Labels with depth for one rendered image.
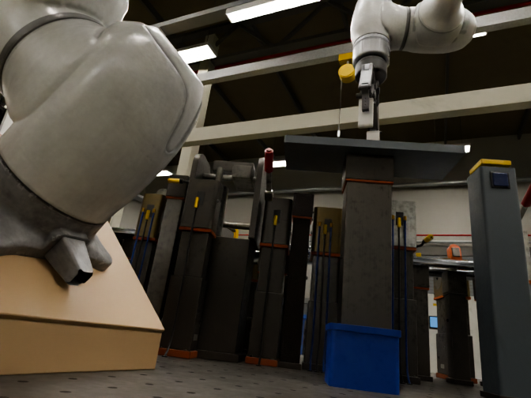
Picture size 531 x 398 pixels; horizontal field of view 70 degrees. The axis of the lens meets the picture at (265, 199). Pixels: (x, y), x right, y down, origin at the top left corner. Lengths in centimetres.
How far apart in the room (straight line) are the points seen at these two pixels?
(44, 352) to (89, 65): 29
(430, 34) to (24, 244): 92
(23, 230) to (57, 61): 18
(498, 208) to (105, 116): 73
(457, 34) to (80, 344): 98
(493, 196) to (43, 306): 79
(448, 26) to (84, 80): 82
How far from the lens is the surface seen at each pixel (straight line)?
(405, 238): 96
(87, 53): 47
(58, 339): 45
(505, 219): 88
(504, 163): 93
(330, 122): 481
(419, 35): 105
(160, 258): 94
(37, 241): 48
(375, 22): 103
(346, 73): 362
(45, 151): 45
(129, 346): 53
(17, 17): 54
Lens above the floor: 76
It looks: 20 degrees up
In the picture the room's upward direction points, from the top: 7 degrees clockwise
